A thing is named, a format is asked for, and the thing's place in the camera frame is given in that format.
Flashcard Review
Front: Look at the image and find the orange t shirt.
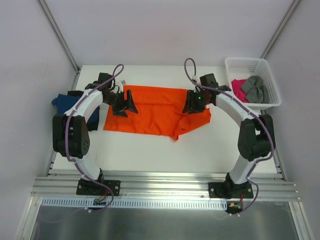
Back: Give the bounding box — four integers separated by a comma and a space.
103, 85, 211, 141

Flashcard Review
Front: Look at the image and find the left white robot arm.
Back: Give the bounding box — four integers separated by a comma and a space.
52, 72, 138, 194

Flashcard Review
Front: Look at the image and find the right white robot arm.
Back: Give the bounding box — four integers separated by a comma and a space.
183, 73, 276, 198

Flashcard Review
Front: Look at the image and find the pink t shirt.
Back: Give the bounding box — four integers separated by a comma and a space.
231, 79, 248, 103

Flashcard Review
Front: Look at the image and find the blue folded t shirt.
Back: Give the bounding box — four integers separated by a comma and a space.
51, 93, 101, 126

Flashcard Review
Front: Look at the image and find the white plastic basket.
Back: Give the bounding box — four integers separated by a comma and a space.
224, 57, 282, 111

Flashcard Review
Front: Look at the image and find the grey t shirt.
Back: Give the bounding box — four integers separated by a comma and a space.
240, 75, 270, 104

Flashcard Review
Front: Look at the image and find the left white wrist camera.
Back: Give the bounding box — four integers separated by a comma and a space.
115, 80, 127, 92

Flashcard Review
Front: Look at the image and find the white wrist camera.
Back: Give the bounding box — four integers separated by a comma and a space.
115, 80, 127, 92
190, 75, 202, 87

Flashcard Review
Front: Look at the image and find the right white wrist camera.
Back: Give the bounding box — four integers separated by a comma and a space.
190, 75, 202, 87

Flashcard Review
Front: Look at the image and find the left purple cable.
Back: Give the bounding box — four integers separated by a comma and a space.
38, 63, 125, 223

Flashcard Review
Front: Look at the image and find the purple cable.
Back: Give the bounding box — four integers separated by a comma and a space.
38, 63, 125, 223
184, 57, 274, 218

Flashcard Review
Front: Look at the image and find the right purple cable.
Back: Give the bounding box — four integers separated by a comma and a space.
184, 57, 274, 218

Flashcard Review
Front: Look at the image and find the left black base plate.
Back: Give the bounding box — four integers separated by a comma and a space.
76, 178, 121, 196

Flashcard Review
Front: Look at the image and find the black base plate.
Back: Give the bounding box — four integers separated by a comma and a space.
208, 181, 254, 200
76, 178, 121, 196

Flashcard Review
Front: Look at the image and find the left aluminium frame post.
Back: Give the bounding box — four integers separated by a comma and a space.
36, 0, 81, 74

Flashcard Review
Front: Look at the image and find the aluminium frame post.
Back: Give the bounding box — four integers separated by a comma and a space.
36, 0, 81, 74
260, 0, 303, 59

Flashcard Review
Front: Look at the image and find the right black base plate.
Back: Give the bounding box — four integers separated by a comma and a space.
208, 181, 254, 200

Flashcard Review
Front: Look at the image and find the aluminium extrusion rail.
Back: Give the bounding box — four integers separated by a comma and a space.
31, 170, 302, 202

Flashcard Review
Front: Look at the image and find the white slotted cable duct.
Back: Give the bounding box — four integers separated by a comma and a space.
41, 196, 227, 211

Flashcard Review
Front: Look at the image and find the right aluminium frame post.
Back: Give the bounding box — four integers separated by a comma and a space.
260, 0, 303, 59

